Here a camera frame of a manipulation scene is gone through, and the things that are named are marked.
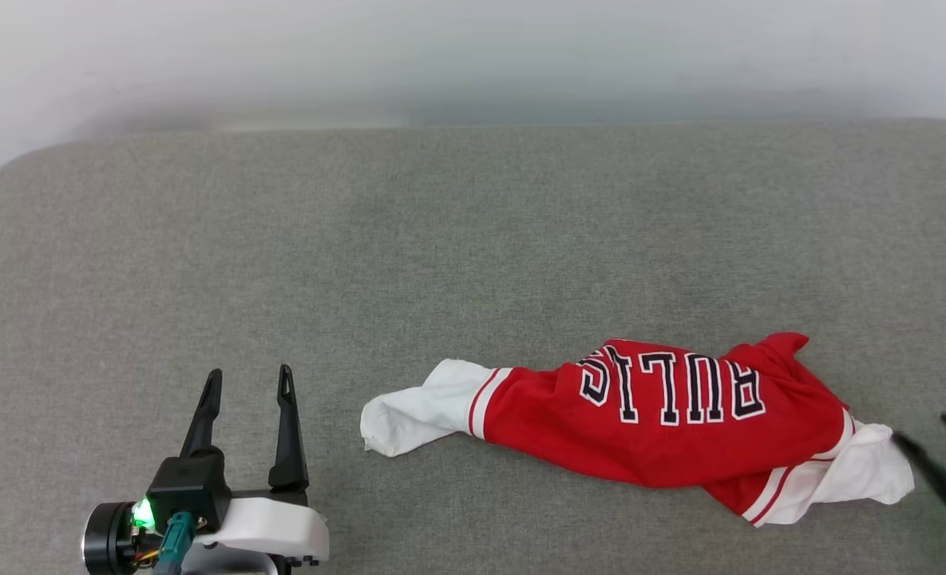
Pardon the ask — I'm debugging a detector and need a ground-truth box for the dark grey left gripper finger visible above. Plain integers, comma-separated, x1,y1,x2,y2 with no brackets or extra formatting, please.
180,368,225,458
268,365,311,490

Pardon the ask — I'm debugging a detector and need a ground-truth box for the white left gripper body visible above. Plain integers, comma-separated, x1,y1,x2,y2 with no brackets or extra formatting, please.
195,489,331,567

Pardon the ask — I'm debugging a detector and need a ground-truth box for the red and white Bulls jersey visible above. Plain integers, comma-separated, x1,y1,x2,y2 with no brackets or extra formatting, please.
359,331,916,529

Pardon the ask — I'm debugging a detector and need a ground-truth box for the left black cable teal plug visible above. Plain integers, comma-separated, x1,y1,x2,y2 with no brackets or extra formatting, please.
152,512,197,575

